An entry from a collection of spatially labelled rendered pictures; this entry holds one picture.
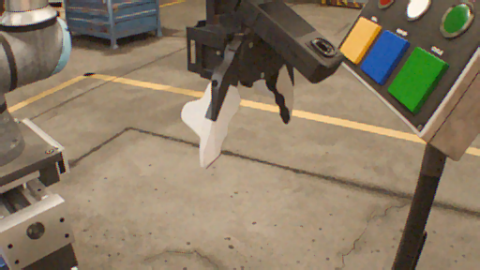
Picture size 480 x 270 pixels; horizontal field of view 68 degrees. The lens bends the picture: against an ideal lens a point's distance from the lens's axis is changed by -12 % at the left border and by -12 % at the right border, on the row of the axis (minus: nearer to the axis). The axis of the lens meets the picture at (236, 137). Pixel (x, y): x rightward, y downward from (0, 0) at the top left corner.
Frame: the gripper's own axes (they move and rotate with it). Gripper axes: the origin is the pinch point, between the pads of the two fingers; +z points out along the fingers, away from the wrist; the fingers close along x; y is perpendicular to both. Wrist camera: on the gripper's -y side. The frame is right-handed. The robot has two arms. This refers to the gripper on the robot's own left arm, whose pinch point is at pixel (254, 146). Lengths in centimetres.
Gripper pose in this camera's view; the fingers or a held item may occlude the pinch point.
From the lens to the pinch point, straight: 47.2
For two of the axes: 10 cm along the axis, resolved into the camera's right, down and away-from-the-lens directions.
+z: 0.0, 8.9, 4.6
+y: -7.4, -3.1, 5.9
